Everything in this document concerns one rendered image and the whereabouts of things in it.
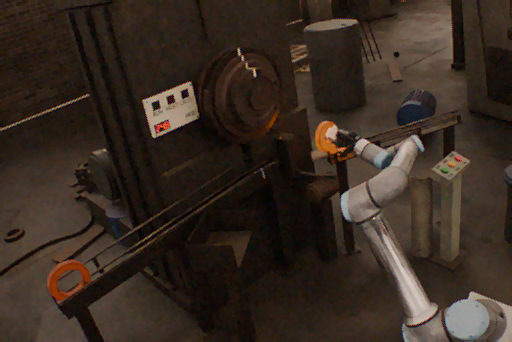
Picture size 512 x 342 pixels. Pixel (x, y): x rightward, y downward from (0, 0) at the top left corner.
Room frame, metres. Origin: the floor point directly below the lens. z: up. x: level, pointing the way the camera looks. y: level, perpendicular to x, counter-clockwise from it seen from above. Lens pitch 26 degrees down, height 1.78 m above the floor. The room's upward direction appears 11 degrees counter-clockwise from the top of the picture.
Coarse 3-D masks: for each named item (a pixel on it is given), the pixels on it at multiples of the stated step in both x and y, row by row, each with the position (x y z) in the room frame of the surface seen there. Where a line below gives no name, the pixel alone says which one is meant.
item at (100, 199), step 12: (96, 156) 3.05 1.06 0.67; (108, 156) 3.06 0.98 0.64; (96, 168) 3.06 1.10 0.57; (108, 168) 2.96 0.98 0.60; (96, 180) 3.13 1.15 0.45; (108, 180) 2.93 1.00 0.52; (96, 192) 3.37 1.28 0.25; (108, 192) 2.99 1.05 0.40; (120, 192) 2.96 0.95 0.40; (96, 204) 3.17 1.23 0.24; (108, 204) 3.12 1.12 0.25; (96, 216) 3.25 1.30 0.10; (108, 228) 3.09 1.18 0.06; (120, 228) 2.86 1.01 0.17; (132, 228) 2.70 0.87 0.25; (132, 240) 2.74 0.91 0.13
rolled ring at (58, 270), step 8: (64, 264) 1.60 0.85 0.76; (72, 264) 1.62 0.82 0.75; (80, 264) 1.64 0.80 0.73; (56, 272) 1.57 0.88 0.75; (80, 272) 1.63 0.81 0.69; (88, 272) 1.65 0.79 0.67; (48, 280) 1.57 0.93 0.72; (56, 280) 1.57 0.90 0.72; (88, 280) 1.64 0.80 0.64; (48, 288) 1.56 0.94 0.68; (56, 288) 1.56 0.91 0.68; (56, 296) 1.55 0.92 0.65; (64, 296) 1.57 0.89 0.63; (72, 296) 1.58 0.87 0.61
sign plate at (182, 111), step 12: (156, 96) 2.09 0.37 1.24; (168, 96) 2.12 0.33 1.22; (180, 96) 2.16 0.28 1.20; (192, 96) 2.20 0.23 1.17; (168, 108) 2.12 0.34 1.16; (180, 108) 2.15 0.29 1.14; (192, 108) 2.19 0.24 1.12; (156, 120) 2.07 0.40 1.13; (168, 120) 2.10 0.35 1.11; (180, 120) 2.14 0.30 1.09; (192, 120) 2.18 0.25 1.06; (156, 132) 2.06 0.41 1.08
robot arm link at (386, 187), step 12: (396, 144) 2.05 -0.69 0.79; (408, 144) 1.93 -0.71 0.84; (420, 144) 1.97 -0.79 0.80; (396, 156) 1.78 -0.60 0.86; (408, 156) 1.77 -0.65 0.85; (384, 168) 1.61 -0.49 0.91; (396, 168) 1.57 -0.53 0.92; (408, 168) 1.67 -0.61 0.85; (372, 180) 1.54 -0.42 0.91; (384, 180) 1.52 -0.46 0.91; (396, 180) 1.51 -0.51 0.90; (408, 180) 1.56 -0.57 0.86; (372, 192) 1.50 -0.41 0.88; (384, 192) 1.49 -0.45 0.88; (396, 192) 1.49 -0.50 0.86; (384, 204) 1.49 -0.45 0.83
